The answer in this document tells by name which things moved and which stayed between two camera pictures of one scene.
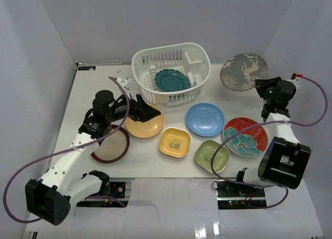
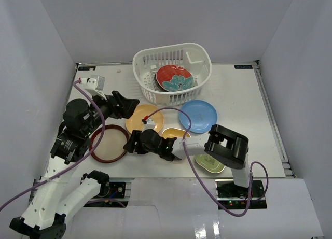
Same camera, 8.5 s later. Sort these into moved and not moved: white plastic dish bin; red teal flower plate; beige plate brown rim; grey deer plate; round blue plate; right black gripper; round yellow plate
Moved: right black gripper; round blue plate; red teal flower plate; grey deer plate
Not moved: beige plate brown rim; white plastic dish bin; round yellow plate
